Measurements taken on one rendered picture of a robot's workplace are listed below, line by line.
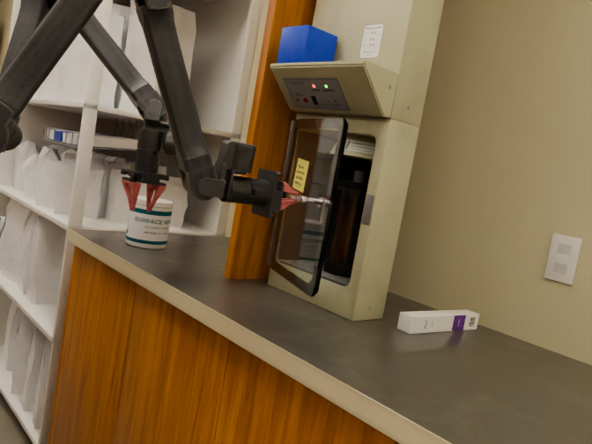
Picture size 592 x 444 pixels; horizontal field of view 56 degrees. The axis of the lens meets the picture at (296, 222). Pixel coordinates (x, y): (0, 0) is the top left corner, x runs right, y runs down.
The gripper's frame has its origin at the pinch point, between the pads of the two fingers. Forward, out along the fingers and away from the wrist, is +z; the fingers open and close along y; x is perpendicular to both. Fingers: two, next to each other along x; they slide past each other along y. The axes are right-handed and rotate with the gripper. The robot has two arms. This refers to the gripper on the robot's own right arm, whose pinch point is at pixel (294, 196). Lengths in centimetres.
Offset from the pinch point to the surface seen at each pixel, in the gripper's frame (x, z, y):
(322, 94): 2.7, 5.7, 24.6
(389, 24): -8.4, 11.9, 42.1
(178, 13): 127, 31, 61
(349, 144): -0.7, 14.2, 14.3
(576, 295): -45, 55, -12
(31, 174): 175, -4, -19
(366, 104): -10.2, 7.3, 23.1
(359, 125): -5.0, 11.9, 18.9
